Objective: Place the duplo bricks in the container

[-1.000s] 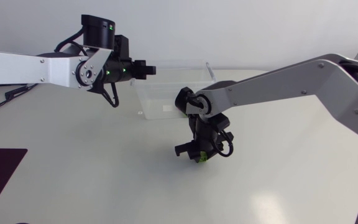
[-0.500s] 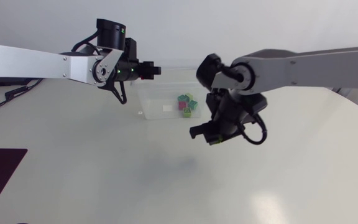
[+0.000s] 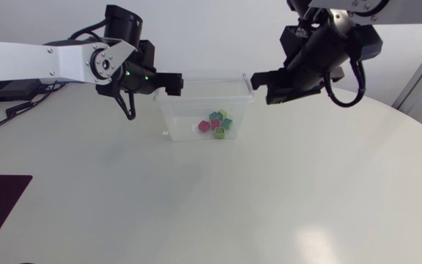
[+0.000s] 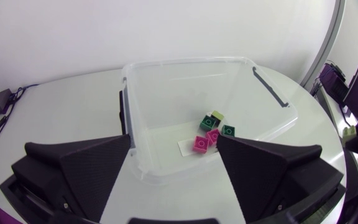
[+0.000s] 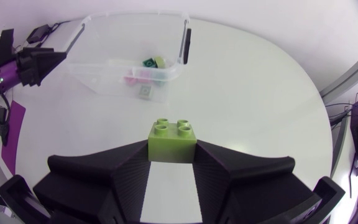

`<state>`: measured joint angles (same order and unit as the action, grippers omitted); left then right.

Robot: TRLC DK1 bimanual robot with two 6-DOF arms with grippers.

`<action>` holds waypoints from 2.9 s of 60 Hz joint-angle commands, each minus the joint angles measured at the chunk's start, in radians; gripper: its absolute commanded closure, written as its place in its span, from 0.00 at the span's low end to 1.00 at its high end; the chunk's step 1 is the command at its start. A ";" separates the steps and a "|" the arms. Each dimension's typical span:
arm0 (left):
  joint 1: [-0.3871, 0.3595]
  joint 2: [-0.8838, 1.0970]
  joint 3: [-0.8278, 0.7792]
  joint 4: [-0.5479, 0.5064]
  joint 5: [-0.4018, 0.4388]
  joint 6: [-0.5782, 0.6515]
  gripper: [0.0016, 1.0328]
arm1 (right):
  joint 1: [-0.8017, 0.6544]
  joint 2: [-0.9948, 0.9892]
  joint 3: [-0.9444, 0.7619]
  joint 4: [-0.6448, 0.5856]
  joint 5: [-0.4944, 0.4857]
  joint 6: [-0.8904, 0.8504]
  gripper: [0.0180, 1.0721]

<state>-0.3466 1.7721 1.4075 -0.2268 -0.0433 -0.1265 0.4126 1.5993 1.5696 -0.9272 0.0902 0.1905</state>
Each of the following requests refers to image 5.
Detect light green toy brick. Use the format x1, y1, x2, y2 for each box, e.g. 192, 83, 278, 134
154, 55, 167, 70

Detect grey toy brick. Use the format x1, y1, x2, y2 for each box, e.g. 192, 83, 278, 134
137, 85, 153, 101

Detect lime green toy brick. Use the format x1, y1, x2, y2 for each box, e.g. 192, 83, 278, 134
147, 118, 198, 164

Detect black power cable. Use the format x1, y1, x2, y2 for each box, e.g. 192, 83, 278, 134
48, 20, 74, 33

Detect dark mat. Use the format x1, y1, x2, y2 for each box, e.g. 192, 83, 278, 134
1, 100, 27, 175

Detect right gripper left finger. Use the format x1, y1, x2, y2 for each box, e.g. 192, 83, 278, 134
32, 139, 152, 224

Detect dark green toy brick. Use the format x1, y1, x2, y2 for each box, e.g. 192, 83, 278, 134
142, 57, 158, 69

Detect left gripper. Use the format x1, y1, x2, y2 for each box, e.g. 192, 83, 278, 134
16, 46, 68, 88

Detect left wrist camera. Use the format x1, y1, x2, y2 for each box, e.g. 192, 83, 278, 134
0, 28, 15, 68

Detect clear plastic container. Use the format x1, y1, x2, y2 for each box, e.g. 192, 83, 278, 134
62, 11, 193, 105

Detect pale blue toy brick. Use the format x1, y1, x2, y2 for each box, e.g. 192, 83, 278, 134
152, 72, 168, 87

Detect black power brick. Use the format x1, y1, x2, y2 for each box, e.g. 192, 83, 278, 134
26, 24, 51, 45

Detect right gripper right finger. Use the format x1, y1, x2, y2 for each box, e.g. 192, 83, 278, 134
193, 139, 321, 224

